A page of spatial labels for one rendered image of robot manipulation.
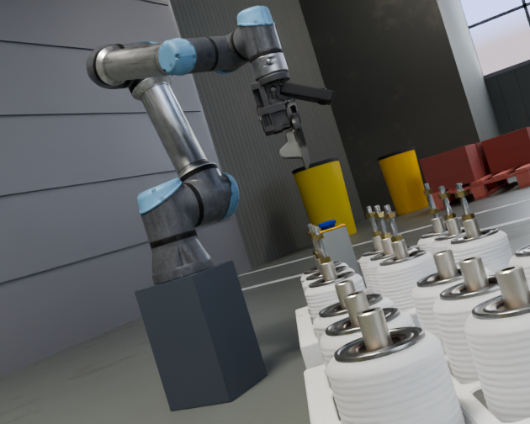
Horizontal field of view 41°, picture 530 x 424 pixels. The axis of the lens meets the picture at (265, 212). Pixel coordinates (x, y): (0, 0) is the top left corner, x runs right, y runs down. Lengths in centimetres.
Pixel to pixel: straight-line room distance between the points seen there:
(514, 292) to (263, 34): 105
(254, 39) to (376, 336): 105
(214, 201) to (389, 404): 125
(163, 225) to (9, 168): 253
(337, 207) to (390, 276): 517
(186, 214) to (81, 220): 272
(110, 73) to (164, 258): 47
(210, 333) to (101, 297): 278
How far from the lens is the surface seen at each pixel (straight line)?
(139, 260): 468
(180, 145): 181
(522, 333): 57
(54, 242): 420
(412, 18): 815
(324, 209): 625
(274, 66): 152
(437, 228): 138
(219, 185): 177
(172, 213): 167
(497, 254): 113
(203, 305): 161
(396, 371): 55
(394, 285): 110
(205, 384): 167
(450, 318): 69
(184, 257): 167
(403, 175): 706
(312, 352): 106
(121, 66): 173
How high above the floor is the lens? 38
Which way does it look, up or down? level
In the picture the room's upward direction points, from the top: 17 degrees counter-clockwise
